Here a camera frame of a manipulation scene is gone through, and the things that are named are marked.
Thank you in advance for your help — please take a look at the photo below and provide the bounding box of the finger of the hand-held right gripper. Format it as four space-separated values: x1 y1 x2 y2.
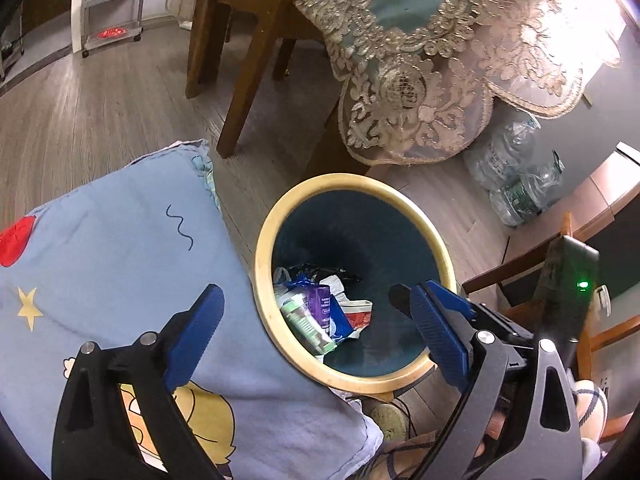
389 284 417 319

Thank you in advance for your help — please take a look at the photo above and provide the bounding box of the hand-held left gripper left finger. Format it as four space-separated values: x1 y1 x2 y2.
51 284 226 480

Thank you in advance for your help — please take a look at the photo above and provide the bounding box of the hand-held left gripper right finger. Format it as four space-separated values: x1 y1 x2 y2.
409 280 586 480

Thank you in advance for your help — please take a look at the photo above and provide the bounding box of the red white wrapper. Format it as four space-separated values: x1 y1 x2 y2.
345 299 375 331

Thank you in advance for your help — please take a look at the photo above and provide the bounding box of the blue white packet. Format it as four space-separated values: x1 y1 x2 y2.
285 269 356 343

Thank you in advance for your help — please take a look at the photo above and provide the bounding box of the white tissue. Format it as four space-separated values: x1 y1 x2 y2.
322 274 348 303

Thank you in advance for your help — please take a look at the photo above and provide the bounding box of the purple wrapper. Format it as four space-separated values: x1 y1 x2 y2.
306 284 335 333

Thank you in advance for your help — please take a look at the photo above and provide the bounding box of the black plastic bag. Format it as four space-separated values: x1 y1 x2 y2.
287 262 361 283

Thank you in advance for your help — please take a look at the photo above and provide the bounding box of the teal bin with yellow rim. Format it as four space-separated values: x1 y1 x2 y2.
254 173 457 395

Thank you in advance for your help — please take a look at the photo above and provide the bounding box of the green white box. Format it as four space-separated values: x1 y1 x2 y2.
277 296 337 356

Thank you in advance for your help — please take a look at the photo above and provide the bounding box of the wooden armchair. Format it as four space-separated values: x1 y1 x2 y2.
462 212 640 456

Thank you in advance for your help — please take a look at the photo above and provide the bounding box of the green slipper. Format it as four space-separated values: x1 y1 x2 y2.
369 402 408 442

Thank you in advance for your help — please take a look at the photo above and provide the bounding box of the clear plastic water bottle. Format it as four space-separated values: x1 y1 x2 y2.
462 110 543 191
489 152 566 227

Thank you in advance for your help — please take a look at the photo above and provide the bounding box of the light wooden side table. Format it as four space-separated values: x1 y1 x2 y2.
562 141 640 246

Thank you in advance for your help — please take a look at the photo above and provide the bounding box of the person's plaid pajama leg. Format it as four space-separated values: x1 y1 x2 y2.
345 430 441 480

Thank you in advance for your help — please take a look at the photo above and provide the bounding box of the wooden dining chair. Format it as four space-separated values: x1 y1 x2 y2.
185 0 351 158

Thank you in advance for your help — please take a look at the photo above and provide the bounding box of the white rolling cart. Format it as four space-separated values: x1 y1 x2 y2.
70 0 151 58

